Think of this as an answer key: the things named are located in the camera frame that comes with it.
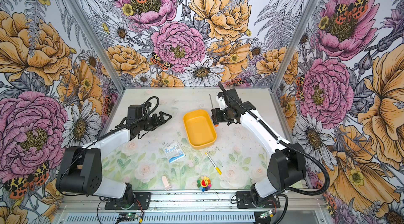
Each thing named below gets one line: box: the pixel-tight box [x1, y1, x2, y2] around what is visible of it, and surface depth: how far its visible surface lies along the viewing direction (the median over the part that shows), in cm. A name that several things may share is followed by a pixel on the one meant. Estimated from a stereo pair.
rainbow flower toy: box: [196, 175, 212, 192], surface depth 80 cm
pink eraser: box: [161, 175, 172, 191], surface depth 78 cm
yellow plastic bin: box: [183, 109, 218, 150], surface depth 101 cm
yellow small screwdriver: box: [205, 151, 222, 176], surface depth 85 cm
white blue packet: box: [162, 139, 186, 164], surface depth 91 cm
